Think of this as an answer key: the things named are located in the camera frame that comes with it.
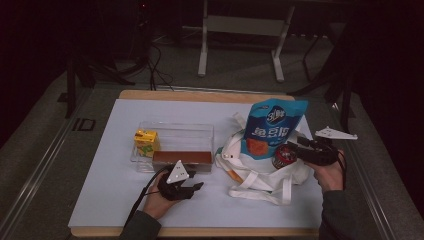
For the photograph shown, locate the blue snack bag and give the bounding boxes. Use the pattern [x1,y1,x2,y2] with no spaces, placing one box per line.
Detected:
[242,98,309,159]

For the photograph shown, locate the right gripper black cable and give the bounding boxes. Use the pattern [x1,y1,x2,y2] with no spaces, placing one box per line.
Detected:
[334,149,348,191]

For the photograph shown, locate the black floor plate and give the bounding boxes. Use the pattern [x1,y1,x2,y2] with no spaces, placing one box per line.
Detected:
[72,117,97,132]

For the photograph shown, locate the person's right hand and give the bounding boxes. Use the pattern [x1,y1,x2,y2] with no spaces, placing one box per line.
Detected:
[307,149,346,194]

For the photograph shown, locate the person's left hand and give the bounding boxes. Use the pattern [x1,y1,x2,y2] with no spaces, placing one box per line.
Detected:
[143,185,181,221]

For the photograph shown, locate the metal floor rail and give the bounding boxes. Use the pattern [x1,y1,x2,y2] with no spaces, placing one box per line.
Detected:
[0,89,84,240]
[328,103,398,240]

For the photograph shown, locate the red can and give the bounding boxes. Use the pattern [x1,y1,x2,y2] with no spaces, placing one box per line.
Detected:
[271,143,298,170]

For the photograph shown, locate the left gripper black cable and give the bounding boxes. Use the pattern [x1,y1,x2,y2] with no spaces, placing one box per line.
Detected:
[123,166,169,231]

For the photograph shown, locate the yellow drink carton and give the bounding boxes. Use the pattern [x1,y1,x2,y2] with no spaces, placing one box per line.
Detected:
[133,129,161,158]

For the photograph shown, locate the brown drink carton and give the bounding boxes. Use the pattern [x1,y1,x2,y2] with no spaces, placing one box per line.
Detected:
[152,150,214,173]

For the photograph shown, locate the black floor cables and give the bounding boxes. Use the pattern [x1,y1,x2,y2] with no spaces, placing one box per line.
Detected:
[133,43,174,92]

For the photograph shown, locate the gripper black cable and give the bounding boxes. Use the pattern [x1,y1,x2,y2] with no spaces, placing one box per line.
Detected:
[334,149,348,191]
[123,166,169,231]

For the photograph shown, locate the dark chair legs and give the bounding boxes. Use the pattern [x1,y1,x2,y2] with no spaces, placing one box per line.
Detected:
[288,33,356,134]

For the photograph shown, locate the white table mat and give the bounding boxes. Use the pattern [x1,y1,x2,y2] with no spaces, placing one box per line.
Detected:
[68,98,324,230]

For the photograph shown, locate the white metal stand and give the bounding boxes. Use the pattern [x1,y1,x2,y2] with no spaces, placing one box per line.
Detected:
[197,0,296,83]

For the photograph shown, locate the black metal stand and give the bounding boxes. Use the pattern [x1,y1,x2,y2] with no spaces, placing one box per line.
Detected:
[64,56,136,119]

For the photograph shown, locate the white patterned tote bag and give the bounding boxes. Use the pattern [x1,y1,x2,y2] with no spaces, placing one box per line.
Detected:
[214,112,314,206]

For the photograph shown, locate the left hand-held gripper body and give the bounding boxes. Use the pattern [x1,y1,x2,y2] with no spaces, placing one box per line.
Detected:
[157,159,198,202]

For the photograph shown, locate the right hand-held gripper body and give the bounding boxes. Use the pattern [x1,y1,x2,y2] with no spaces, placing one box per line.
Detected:
[298,126,359,167]

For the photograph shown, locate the clear plastic container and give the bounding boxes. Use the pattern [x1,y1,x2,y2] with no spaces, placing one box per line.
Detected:
[130,121,215,174]

